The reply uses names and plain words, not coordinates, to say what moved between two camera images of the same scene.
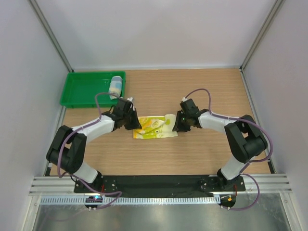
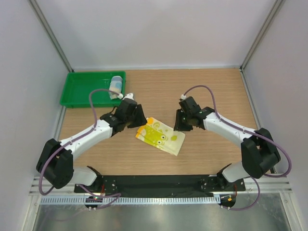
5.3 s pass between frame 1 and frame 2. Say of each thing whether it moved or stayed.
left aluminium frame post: stayed
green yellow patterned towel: moved
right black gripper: stayed
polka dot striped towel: stayed
